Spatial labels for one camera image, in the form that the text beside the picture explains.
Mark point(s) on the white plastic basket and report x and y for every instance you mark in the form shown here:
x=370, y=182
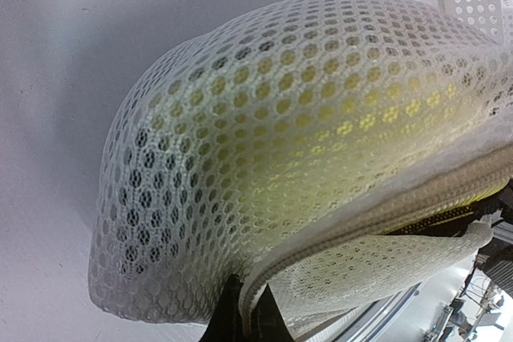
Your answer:
x=491, y=17

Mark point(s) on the white mesh laundry bag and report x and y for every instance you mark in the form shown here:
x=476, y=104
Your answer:
x=282, y=146

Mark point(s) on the yellow bra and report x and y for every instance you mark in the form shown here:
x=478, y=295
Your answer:
x=454, y=222

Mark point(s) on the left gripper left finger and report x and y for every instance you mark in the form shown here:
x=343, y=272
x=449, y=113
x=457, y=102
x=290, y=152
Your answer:
x=225, y=324

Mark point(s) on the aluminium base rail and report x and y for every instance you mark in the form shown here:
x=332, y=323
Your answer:
x=368, y=322

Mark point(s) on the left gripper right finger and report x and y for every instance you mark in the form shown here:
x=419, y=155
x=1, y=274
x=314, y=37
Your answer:
x=268, y=324

